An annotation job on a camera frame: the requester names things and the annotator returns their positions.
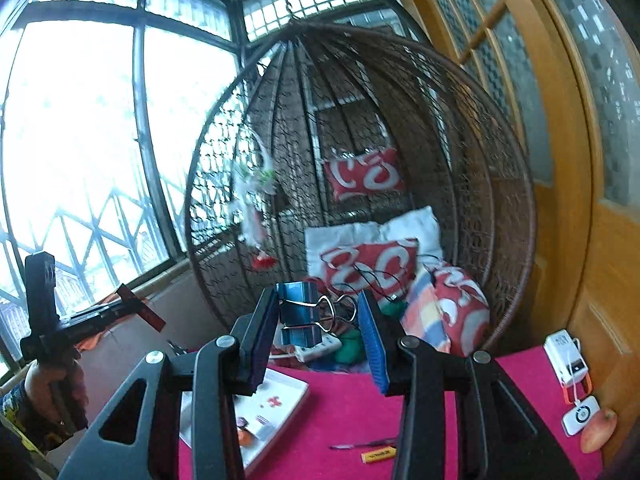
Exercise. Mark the white power bank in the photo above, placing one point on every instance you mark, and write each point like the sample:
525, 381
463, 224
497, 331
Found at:
562, 352

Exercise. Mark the plaid blanket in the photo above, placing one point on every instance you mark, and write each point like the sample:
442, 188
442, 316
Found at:
425, 315

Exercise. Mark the white cardboard box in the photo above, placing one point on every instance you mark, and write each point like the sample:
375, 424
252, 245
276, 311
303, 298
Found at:
285, 385

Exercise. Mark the person's left forearm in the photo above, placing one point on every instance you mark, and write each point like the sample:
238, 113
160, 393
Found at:
20, 420

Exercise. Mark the yellow battery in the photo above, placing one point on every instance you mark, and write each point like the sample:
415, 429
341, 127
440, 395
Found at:
379, 455

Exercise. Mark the person's left hand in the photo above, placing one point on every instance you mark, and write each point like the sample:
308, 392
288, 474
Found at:
37, 390

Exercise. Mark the white hanging ornament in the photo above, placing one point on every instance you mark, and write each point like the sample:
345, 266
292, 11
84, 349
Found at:
257, 195

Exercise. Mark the black pen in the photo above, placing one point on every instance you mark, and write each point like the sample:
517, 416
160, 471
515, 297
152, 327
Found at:
365, 445

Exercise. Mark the green cushion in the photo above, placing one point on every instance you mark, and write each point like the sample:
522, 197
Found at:
350, 347

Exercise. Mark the wicker hanging chair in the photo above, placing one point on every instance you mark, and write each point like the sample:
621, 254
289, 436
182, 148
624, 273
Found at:
450, 160

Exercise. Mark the small white square device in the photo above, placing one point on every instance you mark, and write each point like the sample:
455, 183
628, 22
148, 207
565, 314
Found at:
580, 415

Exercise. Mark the metal framed window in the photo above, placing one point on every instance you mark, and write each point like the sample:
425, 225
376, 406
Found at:
75, 110

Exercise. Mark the red and white seat cushion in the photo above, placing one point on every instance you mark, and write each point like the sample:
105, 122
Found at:
462, 310

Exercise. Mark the red tablecloth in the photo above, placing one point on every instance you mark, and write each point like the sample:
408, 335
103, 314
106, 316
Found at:
340, 410

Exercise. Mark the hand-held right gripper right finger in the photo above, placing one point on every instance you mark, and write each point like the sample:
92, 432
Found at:
374, 350

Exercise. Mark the wooden door with glass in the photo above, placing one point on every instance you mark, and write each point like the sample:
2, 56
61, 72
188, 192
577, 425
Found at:
600, 260

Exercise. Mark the small red and white pillow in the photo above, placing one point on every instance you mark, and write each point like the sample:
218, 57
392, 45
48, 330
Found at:
365, 172

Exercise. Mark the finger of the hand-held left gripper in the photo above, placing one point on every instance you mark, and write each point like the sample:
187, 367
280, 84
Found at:
90, 322

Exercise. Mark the white power strip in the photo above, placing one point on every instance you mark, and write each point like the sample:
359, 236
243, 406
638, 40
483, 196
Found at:
320, 349

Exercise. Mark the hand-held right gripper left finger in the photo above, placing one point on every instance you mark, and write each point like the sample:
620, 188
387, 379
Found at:
260, 350

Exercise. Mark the blue binder clip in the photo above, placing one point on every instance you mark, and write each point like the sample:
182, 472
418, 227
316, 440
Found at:
297, 302

